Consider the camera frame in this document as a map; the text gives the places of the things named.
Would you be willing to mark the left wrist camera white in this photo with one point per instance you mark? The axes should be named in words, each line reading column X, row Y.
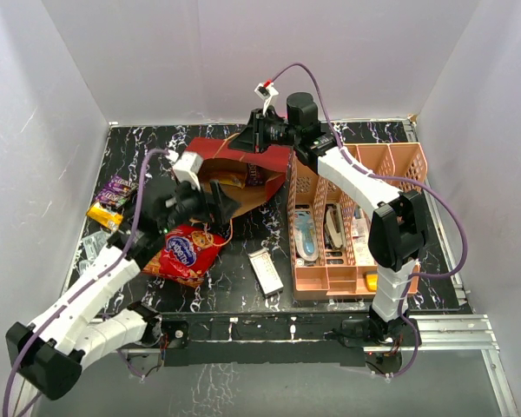
column 186, row 167

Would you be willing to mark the red cookie snack bag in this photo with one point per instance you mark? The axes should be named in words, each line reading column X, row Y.
column 186, row 257

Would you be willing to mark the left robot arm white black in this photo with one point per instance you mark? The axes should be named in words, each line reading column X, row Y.
column 53, row 349

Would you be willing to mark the white packet in organizer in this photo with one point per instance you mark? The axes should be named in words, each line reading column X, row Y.
column 360, row 229

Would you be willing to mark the beige stapler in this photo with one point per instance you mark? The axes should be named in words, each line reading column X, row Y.
column 334, row 226

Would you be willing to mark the dark silver snack wrapper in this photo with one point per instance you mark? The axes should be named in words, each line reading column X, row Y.
column 92, row 245

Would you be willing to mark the yellow tape measure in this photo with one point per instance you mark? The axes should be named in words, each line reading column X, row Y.
column 371, row 279

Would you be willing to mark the white rectangular box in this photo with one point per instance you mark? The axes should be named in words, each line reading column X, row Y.
column 265, row 272

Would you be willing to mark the red brown paper bag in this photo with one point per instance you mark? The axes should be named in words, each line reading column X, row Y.
column 218, row 158

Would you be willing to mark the aluminium rail frame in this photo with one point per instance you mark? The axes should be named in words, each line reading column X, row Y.
column 227, row 319

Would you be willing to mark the purple candy bar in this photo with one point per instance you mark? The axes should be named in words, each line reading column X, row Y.
column 121, row 186

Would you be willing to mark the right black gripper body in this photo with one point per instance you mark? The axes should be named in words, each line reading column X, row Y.
column 274, row 132

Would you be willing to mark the pink plastic desk organizer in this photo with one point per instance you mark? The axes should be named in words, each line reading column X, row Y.
column 335, row 275

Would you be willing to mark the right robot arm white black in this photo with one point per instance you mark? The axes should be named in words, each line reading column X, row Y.
column 398, row 228

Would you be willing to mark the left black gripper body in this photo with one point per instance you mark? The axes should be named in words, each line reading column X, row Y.
column 191, row 203

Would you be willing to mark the yellow candy bar wrapper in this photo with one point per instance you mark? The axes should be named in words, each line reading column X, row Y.
column 104, row 216

